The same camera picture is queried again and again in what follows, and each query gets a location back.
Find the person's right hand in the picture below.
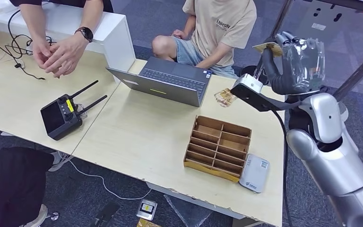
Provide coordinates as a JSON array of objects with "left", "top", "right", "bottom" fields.
[
  {"left": 171, "top": 29, "right": 189, "bottom": 40},
  {"left": 32, "top": 37, "right": 57, "bottom": 71}
]

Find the person's left hand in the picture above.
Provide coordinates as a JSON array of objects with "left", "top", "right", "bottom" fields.
[{"left": 43, "top": 33, "right": 90, "bottom": 79}]

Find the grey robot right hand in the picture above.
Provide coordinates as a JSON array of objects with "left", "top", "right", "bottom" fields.
[{"left": 261, "top": 30, "right": 326, "bottom": 96}]

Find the patterned ID card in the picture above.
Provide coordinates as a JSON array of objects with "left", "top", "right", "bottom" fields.
[{"left": 252, "top": 42, "right": 283, "bottom": 58}]

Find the stack of patterned cards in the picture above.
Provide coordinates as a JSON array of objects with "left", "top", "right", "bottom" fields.
[{"left": 214, "top": 88, "right": 238, "bottom": 108}]

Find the person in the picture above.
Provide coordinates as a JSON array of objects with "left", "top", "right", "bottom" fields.
[
  {"left": 9, "top": 0, "right": 114, "bottom": 79},
  {"left": 0, "top": 147, "right": 55, "bottom": 227},
  {"left": 151, "top": 0, "right": 258, "bottom": 79}
]

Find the white card reader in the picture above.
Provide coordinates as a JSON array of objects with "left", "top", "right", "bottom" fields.
[{"left": 239, "top": 153, "right": 270, "bottom": 194}]

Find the wooden card organizer box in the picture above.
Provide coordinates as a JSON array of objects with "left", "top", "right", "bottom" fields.
[{"left": 183, "top": 115, "right": 252, "bottom": 183}]

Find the black wristwatch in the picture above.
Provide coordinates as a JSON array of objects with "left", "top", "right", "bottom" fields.
[{"left": 74, "top": 26, "right": 94, "bottom": 43}]

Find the white cabinet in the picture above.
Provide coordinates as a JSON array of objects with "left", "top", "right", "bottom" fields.
[{"left": 0, "top": 0, "right": 137, "bottom": 84}]

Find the grey laptop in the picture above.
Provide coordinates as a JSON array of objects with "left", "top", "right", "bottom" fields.
[{"left": 106, "top": 57, "right": 212, "bottom": 108}]

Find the chrome stanchion with black base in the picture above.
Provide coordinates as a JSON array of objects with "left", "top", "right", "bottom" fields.
[{"left": 240, "top": 0, "right": 293, "bottom": 86}]

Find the chrome stanchion with silver base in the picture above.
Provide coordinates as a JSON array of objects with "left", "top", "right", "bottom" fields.
[{"left": 333, "top": 42, "right": 363, "bottom": 103}]

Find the grey metal board with holes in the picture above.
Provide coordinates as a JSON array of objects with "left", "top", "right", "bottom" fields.
[{"left": 291, "top": 0, "right": 363, "bottom": 95}]

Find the black remote controller with antennas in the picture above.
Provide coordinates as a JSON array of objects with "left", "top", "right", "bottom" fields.
[{"left": 40, "top": 80, "right": 108, "bottom": 141}]

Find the white shoe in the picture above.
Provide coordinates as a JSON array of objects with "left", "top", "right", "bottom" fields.
[{"left": 48, "top": 151, "right": 74, "bottom": 172}]

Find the white desk beam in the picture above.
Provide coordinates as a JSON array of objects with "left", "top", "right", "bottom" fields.
[{"left": 146, "top": 182, "right": 246, "bottom": 220}]

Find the metal floor socket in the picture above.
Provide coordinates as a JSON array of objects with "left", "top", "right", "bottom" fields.
[{"left": 136, "top": 199, "right": 158, "bottom": 221}]

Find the plastic wrapped desk foot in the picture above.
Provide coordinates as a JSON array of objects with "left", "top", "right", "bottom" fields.
[{"left": 164, "top": 194, "right": 214, "bottom": 227}]

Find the yellow patterned object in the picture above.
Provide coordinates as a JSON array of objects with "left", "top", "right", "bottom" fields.
[{"left": 137, "top": 218, "right": 162, "bottom": 227}]

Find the black cable tangle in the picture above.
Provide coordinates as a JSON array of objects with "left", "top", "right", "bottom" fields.
[{"left": 0, "top": 2, "right": 59, "bottom": 81}]

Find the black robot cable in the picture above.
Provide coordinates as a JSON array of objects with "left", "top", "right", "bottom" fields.
[{"left": 270, "top": 109, "right": 295, "bottom": 227}]

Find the white cable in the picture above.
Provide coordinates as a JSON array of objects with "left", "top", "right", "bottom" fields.
[{"left": 58, "top": 152, "right": 152, "bottom": 201}]

